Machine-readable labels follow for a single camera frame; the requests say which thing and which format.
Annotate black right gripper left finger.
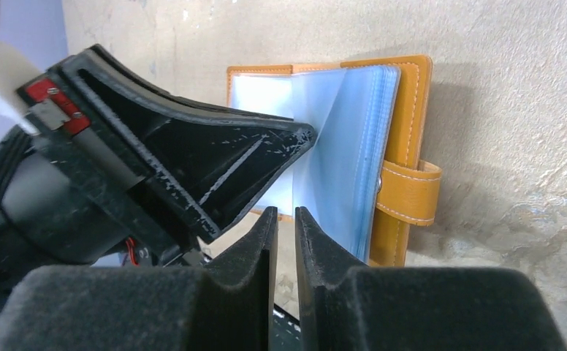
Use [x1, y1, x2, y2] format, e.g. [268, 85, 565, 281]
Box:
[0, 207, 278, 350]

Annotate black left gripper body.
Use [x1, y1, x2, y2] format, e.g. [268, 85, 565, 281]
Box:
[0, 101, 206, 312]

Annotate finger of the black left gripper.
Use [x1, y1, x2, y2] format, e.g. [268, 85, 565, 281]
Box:
[17, 43, 319, 246]

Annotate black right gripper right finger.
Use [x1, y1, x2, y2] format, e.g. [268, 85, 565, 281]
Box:
[295, 207, 567, 350]

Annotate orange leather card holder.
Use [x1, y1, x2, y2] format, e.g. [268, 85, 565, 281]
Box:
[227, 54, 442, 267]

